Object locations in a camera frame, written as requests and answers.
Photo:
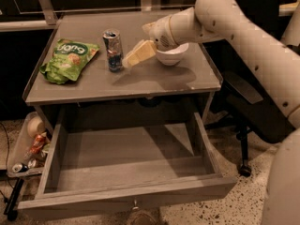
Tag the metal rail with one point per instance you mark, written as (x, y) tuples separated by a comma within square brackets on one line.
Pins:
[(284, 10)]

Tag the white round object in bin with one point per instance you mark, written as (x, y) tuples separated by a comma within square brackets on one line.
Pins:
[(35, 126)]

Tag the black stand leg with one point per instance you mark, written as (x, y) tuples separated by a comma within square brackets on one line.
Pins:
[(10, 211)]

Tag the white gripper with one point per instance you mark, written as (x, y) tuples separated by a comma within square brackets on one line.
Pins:
[(160, 33)]

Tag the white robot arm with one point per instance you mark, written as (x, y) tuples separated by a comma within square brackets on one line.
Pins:
[(273, 64)]

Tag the clear plastic bin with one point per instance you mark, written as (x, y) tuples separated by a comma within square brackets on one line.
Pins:
[(23, 143)]

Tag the black office chair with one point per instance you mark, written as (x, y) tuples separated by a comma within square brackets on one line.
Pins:
[(246, 105)]

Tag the dark can in bin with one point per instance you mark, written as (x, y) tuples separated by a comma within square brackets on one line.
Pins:
[(19, 168)]

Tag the open grey top drawer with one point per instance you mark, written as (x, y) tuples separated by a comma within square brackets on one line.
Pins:
[(91, 172)]

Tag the silver blue redbull can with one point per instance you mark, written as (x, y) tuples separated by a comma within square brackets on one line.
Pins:
[(113, 45)]

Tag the green snack bag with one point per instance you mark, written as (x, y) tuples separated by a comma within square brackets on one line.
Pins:
[(68, 60)]

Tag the orange soda can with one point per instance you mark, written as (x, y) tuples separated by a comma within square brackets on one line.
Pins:
[(36, 146)]

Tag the white ceramic bowl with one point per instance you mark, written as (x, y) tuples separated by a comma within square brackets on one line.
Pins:
[(172, 57)]

